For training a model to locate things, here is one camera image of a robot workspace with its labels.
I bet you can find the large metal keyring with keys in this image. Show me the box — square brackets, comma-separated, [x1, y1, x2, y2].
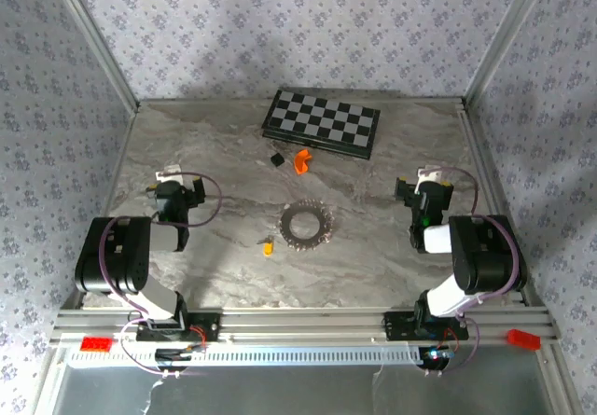
[278, 199, 335, 252]

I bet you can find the orange curved plastic piece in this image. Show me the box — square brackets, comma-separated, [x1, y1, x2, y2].
[293, 148, 312, 175]

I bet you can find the folded black white chessboard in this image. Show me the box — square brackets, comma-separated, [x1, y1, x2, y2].
[260, 89, 382, 161]

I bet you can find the small circuit board with LEDs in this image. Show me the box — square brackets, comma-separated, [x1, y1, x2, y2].
[422, 347, 456, 363]

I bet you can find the black connector board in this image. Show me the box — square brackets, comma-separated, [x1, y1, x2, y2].
[154, 347, 206, 365]

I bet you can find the red toy brick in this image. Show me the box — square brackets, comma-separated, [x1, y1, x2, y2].
[79, 336, 113, 353]
[507, 328, 542, 351]

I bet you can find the grey metal sheet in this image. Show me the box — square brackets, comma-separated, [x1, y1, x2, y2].
[50, 366, 556, 415]

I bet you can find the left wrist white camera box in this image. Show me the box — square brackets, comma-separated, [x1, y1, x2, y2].
[155, 164, 184, 184]

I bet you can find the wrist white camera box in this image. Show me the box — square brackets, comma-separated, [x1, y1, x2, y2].
[417, 165, 444, 197]
[155, 164, 184, 184]

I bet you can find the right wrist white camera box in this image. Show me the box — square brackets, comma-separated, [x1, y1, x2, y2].
[417, 165, 444, 197]

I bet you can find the aluminium table side rail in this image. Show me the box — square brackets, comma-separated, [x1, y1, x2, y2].
[60, 102, 141, 313]
[460, 100, 557, 332]

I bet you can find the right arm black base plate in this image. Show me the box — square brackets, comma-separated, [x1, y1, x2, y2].
[382, 311, 470, 341]

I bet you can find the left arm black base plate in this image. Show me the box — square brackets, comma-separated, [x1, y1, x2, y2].
[135, 312, 221, 342]

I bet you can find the aluminium frame post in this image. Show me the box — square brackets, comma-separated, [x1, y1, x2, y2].
[464, 0, 556, 106]
[46, 0, 141, 113]

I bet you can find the aluminium mounting rail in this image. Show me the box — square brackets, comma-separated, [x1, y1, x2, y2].
[49, 307, 559, 347]

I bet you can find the white slotted cable duct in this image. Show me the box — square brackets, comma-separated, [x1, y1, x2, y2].
[64, 343, 423, 368]

